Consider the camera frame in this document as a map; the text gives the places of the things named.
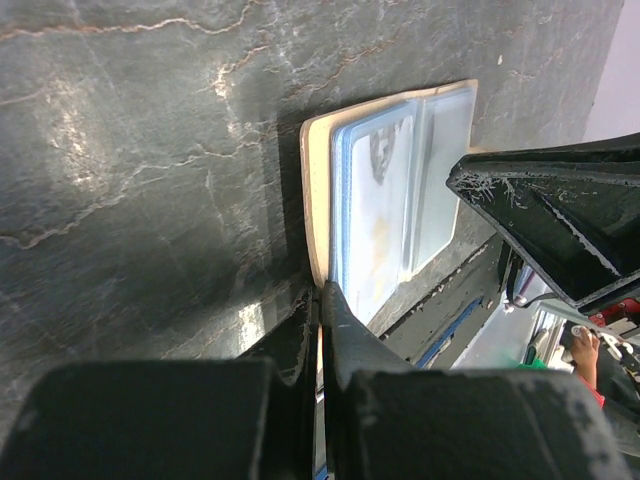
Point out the person in background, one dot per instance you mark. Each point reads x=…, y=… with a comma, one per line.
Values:
x=612, y=388

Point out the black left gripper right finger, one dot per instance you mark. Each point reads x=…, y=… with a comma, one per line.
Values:
x=386, y=419

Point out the beige leather card holder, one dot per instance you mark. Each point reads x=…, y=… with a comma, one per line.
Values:
x=441, y=137

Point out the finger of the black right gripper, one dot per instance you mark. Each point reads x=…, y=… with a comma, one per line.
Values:
x=575, y=224
x=614, y=155

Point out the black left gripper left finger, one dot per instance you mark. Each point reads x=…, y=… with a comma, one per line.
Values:
x=251, y=417

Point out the silver white VIP card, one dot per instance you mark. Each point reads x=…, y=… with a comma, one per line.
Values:
x=379, y=152

